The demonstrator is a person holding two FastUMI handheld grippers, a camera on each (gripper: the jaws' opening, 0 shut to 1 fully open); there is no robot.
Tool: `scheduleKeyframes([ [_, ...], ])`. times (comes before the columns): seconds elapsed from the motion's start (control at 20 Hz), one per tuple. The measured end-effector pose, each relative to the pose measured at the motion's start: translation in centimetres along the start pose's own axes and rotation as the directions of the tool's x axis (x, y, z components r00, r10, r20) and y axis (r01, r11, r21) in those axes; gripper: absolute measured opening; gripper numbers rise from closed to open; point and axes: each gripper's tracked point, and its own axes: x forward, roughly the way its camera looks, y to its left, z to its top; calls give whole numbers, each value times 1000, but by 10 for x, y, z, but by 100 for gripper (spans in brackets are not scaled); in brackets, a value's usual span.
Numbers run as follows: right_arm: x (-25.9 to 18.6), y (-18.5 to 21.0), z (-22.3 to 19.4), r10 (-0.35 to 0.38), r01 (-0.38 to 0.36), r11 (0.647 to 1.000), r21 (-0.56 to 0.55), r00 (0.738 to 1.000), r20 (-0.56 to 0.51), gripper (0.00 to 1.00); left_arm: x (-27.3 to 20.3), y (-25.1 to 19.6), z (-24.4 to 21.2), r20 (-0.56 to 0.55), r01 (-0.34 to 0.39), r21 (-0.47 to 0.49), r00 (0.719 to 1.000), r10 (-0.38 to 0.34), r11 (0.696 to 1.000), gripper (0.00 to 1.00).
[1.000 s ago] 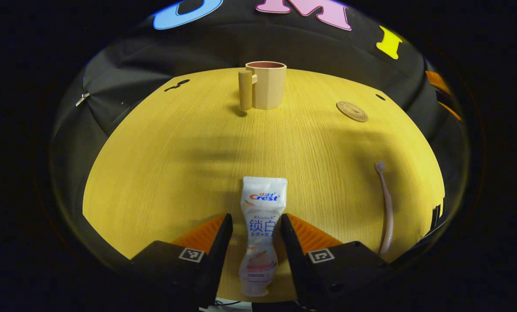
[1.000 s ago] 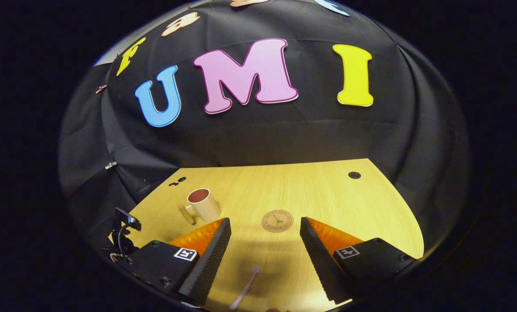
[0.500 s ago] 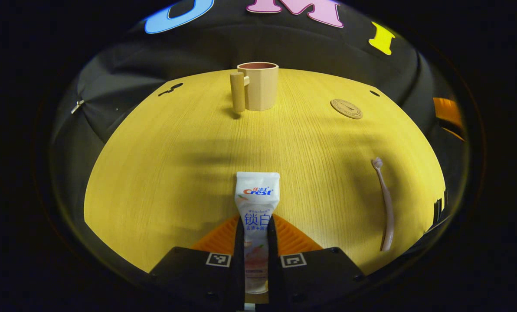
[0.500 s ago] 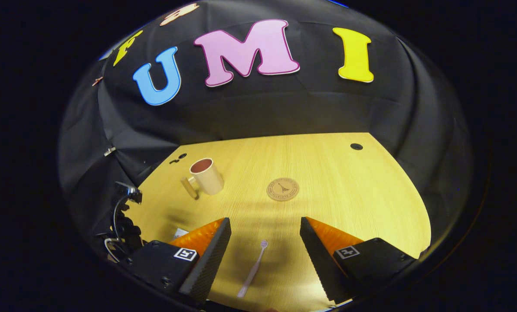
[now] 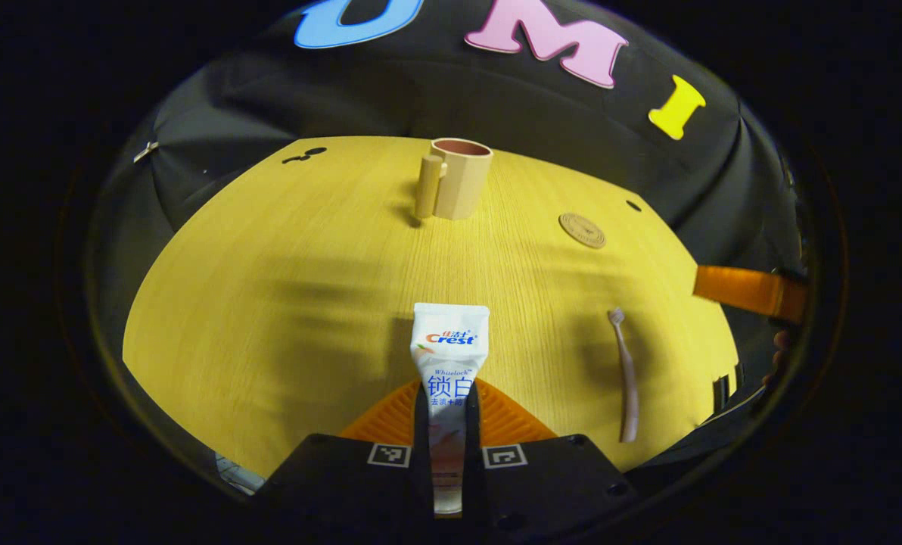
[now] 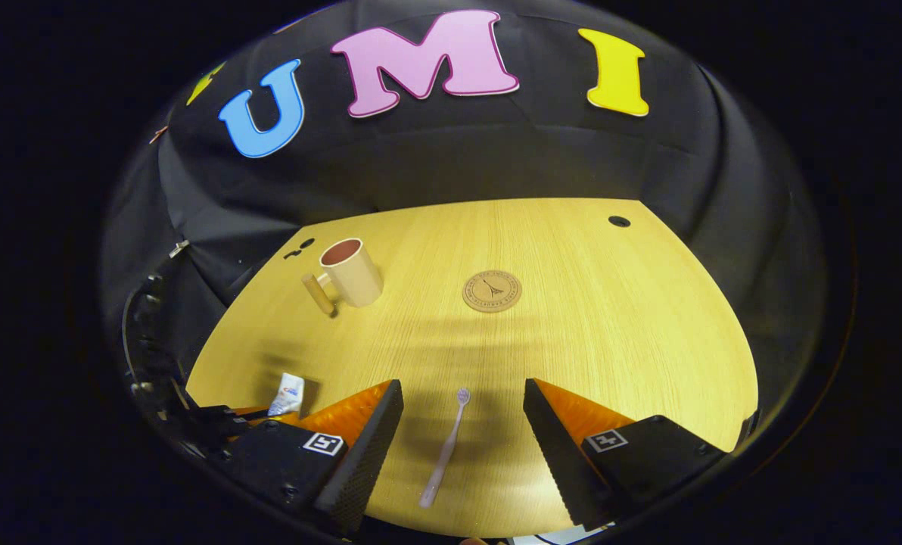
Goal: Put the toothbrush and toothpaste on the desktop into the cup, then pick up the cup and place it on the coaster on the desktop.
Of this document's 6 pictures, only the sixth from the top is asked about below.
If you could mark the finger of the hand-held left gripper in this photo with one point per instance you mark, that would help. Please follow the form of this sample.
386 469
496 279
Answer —
216 422
253 414

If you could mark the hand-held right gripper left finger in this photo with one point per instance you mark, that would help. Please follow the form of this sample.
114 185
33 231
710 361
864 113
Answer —
371 454

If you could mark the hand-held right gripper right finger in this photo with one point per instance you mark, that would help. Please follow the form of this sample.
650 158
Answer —
553 454

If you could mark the white toothpaste tube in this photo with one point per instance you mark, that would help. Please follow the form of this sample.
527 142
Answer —
288 393

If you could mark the pale pink toothbrush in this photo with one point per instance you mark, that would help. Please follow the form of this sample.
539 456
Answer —
446 450

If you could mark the wooden desktop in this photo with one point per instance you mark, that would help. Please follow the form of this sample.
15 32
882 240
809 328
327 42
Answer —
610 341

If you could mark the small silver clip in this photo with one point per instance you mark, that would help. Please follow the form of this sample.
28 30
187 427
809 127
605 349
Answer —
179 247

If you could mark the small copper clip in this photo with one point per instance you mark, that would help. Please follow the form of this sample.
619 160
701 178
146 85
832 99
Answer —
157 135

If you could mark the round black desk grommet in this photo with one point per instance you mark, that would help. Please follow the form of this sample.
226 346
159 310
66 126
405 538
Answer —
619 221

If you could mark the black backdrop cloth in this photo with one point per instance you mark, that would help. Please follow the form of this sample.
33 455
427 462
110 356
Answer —
451 159

